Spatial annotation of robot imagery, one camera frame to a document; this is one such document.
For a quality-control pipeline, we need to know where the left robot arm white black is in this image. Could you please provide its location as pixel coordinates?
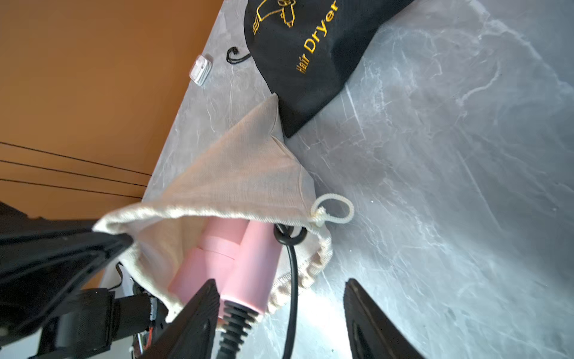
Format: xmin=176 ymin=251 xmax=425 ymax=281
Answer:
xmin=1 ymin=203 xmax=167 ymax=358

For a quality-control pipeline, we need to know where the white earbuds case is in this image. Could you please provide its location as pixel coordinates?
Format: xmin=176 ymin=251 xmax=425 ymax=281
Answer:
xmin=189 ymin=55 xmax=212 ymax=87

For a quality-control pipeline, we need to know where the beige drawstring bag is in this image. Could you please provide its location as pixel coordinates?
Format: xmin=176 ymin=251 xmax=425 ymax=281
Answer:
xmin=93 ymin=95 xmax=351 ymax=320

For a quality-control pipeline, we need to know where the pink hair dryer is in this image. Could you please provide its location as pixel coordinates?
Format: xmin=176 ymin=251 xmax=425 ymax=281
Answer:
xmin=168 ymin=217 xmax=307 ymax=358

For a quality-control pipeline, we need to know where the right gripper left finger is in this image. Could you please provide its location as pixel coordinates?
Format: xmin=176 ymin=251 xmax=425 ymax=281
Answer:
xmin=142 ymin=279 xmax=220 ymax=359

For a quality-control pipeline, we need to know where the black cloth bag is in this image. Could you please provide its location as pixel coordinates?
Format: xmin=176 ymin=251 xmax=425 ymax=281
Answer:
xmin=226 ymin=0 xmax=412 ymax=138

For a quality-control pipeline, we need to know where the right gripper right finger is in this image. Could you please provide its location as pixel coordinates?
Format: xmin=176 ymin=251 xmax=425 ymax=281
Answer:
xmin=343 ymin=278 xmax=423 ymax=359

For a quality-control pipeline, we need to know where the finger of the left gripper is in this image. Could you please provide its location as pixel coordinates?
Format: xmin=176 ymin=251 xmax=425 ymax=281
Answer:
xmin=1 ymin=203 xmax=133 ymax=346

